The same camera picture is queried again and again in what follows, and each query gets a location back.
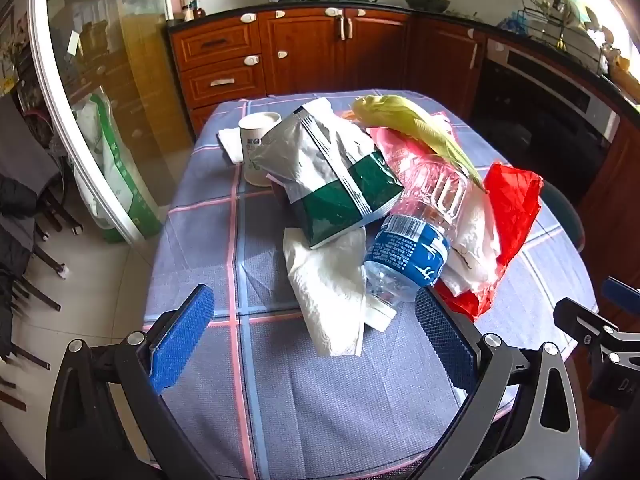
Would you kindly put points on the dark wok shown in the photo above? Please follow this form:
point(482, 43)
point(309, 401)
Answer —
point(425, 1)

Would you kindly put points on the red plastic bag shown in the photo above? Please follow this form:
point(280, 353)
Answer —
point(515, 200)

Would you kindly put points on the built-in black oven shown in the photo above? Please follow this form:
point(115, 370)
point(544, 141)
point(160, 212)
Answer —
point(540, 125)

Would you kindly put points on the seasoning bottles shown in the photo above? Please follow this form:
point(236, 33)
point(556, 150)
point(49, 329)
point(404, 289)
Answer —
point(192, 7)

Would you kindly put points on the silver green snack bag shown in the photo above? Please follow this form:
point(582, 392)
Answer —
point(325, 160)

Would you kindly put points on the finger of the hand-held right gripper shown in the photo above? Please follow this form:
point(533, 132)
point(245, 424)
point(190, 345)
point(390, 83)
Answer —
point(622, 291)
point(580, 317)

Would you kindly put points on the clear bottle with blue label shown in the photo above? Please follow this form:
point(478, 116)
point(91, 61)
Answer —
point(405, 255)

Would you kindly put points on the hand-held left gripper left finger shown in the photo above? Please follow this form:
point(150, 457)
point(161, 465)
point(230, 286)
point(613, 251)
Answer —
point(182, 340)

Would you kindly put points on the dark green stool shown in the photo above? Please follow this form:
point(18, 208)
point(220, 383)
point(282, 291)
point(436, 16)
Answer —
point(567, 210)

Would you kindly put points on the green white sack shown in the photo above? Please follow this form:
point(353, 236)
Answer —
point(120, 175)

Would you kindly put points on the wooden kitchen cabinet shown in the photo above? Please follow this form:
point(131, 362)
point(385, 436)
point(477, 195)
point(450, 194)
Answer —
point(310, 55)

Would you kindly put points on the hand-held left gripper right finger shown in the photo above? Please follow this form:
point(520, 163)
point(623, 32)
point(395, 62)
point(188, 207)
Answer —
point(445, 345)

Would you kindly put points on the white paper cup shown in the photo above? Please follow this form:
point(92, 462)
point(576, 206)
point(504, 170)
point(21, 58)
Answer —
point(252, 160)

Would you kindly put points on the crumpled white paper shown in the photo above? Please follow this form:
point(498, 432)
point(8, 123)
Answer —
point(475, 240)

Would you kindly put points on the pink plastic bag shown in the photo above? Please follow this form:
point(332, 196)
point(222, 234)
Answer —
point(400, 150)

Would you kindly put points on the white folded napkin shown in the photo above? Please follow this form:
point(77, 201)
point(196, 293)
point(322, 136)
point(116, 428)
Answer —
point(230, 145)

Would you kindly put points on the glass sliding door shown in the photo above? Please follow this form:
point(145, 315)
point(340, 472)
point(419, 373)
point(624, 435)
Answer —
point(115, 60)

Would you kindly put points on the dark wooden chairs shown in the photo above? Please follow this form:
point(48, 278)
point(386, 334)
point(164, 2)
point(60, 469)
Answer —
point(20, 260)

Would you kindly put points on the wooden cabinet drawer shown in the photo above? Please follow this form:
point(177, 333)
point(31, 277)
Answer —
point(215, 45)
point(222, 82)

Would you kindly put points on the white paper towel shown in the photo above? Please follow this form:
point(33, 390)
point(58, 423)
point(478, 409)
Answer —
point(330, 285)

